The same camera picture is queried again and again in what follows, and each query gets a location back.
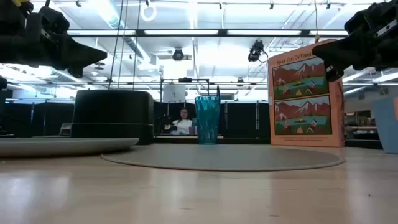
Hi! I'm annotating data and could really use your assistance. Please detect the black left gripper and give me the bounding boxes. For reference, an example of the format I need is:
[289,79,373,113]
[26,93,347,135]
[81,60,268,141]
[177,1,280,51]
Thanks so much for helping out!
[0,6,108,79]

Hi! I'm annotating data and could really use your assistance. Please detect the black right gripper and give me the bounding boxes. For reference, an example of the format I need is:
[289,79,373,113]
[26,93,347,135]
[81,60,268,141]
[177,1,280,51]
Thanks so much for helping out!
[312,0,398,83]

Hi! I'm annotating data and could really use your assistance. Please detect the thin hanging wire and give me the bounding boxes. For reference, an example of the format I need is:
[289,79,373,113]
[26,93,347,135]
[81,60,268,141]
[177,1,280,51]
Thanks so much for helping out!
[313,0,322,44]

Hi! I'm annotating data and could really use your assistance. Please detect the black aluminium table frame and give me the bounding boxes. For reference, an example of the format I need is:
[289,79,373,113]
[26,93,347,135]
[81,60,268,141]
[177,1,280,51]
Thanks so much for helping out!
[0,133,384,151]

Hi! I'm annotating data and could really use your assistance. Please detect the black overhead frame bar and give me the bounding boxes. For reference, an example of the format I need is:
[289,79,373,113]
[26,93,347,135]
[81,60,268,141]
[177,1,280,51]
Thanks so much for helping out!
[67,29,349,39]

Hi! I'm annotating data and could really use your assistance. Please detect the tan hanging cord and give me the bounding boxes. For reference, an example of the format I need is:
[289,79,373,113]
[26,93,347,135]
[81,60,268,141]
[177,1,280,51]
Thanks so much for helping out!
[117,0,129,90]

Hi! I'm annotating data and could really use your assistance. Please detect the black ceiling-mounted camera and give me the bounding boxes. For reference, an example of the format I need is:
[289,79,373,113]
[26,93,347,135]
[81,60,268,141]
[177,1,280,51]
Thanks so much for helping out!
[172,47,185,62]
[247,39,269,63]

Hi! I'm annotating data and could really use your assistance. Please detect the black two-slot toaster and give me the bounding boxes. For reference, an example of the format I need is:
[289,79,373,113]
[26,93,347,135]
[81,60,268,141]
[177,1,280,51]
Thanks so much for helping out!
[58,89,155,146]

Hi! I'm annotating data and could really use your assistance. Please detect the white box on stand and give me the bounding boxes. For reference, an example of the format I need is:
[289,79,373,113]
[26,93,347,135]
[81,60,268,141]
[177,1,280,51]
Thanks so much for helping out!
[162,83,187,103]

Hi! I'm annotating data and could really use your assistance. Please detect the cluttered background desk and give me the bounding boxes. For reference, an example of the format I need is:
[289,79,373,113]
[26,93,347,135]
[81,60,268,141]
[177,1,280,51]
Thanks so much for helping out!
[344,109,379,141]

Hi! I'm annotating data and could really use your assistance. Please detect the black partition wall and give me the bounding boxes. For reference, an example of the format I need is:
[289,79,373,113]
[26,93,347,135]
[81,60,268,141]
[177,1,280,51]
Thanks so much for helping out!
[0,98,272,139]

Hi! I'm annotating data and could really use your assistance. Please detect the white hanging ring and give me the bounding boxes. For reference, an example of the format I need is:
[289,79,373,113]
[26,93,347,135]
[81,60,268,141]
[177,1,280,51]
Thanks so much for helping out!
[140,2,157,22]

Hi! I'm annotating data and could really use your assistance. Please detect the person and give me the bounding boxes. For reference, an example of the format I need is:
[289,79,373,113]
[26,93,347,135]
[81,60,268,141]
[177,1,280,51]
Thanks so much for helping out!
[164,107,194,136]

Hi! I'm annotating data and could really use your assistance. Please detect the teal plastic tumbler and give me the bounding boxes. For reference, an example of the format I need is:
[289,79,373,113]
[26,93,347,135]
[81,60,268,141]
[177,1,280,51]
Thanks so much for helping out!
[194,95,221,145]

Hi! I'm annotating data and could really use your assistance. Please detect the round grey placemat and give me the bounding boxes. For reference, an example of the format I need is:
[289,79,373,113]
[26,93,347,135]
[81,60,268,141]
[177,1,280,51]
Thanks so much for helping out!
[99,143,345,172]

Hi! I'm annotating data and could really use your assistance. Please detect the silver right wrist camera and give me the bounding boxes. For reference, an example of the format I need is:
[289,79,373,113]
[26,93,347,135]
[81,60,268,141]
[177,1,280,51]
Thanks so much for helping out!
[374,19,398,39]

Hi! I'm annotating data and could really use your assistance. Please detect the orange cereal box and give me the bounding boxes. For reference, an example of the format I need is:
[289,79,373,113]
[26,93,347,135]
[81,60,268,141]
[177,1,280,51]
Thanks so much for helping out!
[267,39,346,148]

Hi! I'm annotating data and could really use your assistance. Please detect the black metal stand frame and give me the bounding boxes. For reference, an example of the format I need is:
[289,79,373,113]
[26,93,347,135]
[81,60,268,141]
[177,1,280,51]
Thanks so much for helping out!
[159,77,210,103]

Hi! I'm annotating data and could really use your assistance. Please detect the black hanging cable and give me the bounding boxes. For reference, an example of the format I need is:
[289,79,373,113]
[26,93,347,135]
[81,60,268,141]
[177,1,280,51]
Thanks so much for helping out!
[133,0,141,90]
[107,0,124,90]

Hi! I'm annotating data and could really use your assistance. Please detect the grey round plate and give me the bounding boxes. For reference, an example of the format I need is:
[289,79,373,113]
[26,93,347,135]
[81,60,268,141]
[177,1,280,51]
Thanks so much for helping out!
[0,136,140,158]

